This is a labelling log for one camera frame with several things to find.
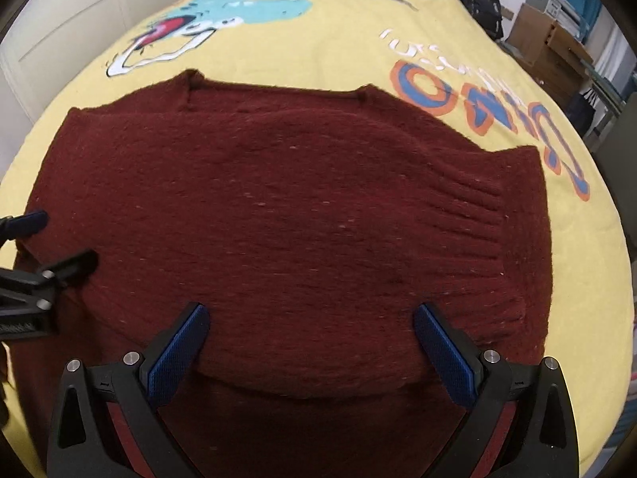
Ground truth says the dark blue bag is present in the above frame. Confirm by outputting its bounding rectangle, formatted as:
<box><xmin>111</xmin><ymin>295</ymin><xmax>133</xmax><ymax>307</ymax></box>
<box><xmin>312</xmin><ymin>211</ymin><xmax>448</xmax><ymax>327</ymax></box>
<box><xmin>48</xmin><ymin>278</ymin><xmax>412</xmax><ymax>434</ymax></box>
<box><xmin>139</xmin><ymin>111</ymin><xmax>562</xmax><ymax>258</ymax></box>
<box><xmin>565</xmin><ymin>87</ymin><xmax>611</xmax><ymax>136</ymax></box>

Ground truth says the white wardrobe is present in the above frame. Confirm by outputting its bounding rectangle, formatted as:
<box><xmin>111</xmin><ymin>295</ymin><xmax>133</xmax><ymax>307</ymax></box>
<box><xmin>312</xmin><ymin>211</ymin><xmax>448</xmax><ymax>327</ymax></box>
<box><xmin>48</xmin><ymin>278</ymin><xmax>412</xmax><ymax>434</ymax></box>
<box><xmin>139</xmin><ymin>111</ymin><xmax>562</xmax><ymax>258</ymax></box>
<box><xmin>0</xmin><ymin>0</ymin><xmax>216</xmax><ymax>125</ymax></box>

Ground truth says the dark red knitted sweater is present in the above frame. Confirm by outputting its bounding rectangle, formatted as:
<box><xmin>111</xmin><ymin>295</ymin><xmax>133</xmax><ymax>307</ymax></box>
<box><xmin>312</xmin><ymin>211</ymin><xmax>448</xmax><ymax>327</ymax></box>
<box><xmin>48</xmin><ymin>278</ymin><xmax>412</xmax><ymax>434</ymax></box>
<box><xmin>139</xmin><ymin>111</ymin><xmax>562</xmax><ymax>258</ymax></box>
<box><xmin>10</xmin><ymin>70</ymin><xmax>555</xmax><ymax>478</ymax></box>

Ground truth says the yellow printed blanket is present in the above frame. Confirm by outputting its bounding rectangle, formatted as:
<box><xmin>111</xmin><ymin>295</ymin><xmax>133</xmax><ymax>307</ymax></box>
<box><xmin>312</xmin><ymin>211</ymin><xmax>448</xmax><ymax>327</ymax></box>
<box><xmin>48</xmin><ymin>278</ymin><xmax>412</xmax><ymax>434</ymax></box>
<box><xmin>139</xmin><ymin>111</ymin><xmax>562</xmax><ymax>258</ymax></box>
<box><xmin>0</xmin><ymin>0</ymin><xmax>629</xmax><ymax>478</ymax></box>

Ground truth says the wooden dresser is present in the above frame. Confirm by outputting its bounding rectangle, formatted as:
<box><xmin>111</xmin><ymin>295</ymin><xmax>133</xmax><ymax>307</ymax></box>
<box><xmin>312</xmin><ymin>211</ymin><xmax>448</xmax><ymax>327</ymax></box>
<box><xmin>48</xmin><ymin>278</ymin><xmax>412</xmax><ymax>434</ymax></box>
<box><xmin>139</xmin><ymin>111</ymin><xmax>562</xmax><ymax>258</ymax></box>
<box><xmin>508</xmin><ymin>2</ymin><xmax>594</xmax><ymax>106</ymax></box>

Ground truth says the grey-green chair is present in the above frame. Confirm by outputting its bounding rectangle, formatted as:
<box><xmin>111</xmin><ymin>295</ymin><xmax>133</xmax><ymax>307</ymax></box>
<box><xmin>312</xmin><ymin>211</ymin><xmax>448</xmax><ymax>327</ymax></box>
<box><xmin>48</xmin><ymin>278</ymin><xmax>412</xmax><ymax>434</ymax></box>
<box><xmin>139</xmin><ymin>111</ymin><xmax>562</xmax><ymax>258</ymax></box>
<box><xmin>592</xmin><ymin>94</ymin><xmax>637</xmax><ymax>172</ymax></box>

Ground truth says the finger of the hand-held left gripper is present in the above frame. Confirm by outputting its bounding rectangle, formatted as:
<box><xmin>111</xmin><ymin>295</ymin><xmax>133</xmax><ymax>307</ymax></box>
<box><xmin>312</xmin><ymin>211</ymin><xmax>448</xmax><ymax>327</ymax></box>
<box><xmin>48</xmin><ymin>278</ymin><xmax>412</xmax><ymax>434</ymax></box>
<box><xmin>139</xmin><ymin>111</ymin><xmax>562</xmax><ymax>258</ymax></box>
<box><xmin>0</xmin><ymin>210</ymin><xmax>49</xmax><ymax>249</ymax></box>
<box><xmin>0</xmin><ymin>250</ymin><xmax>99</xmax><ymax>310</ymax></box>

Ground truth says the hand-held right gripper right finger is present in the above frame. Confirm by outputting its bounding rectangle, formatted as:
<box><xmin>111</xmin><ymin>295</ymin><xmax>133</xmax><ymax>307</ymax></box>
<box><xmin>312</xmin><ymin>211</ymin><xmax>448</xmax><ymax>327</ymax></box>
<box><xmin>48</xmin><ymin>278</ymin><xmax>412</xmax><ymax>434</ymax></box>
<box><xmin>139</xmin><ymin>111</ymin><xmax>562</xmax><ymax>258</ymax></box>
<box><xmin>413</xmin><ymin>302</ymin><xmax>580</xmax><ymax>478</ymax></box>

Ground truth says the black backpack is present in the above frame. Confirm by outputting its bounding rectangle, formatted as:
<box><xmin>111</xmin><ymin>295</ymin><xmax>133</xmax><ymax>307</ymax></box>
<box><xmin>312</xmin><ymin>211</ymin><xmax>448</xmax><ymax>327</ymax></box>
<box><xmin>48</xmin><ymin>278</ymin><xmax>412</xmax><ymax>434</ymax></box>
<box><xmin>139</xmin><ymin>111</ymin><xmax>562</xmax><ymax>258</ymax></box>
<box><xmin>454</xmin><ymin>0</ymin><xmax>505</xmax><ymax>41</ymax></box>

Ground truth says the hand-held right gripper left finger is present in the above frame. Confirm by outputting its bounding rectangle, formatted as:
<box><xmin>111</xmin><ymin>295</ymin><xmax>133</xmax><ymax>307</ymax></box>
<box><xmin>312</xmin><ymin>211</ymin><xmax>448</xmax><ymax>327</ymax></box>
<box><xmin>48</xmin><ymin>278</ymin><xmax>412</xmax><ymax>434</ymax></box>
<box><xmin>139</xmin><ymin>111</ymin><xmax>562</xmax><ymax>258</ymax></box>
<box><xmin>47</xmin><ymin>302</ymin><xmax>211</xmax><ymax>478</ymax></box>

